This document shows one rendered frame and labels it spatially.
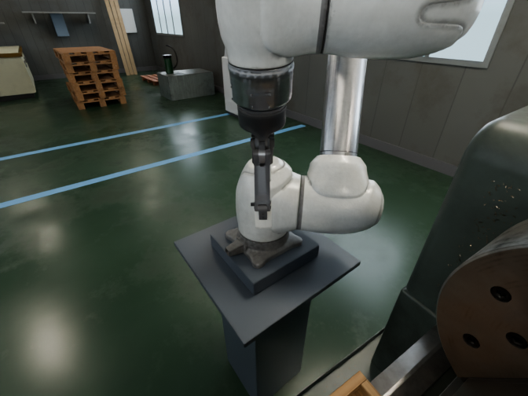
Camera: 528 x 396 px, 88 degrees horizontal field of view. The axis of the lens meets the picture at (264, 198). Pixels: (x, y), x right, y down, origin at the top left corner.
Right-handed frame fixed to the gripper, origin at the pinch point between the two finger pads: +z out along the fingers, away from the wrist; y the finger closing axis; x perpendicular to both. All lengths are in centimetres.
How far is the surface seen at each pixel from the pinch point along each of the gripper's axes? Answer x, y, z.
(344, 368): 23, 17, 52
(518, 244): 27.2, 22.1, -14.2
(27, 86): -503, -523, 177
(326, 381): 17, 20, 52
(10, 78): -519, -514, 156
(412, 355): 27.9, 22.9, 19.0
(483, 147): 34.1, 3.6, -14.1
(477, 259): 25.7, 21.2, -10.0
